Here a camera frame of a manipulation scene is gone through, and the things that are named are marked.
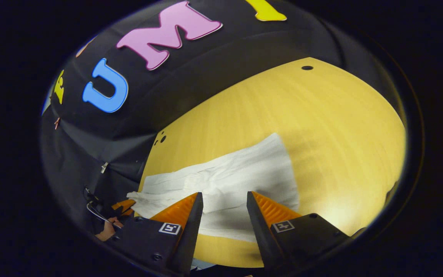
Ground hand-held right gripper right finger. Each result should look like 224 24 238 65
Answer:
246 191 352 272

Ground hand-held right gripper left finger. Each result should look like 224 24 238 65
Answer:
108 192 204 275

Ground white jeans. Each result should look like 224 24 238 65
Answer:
127 133 300 244

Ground black backdrop cloth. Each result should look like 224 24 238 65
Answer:
40 0 403 239

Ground grey cable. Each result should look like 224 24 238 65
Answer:
87 203 122 229

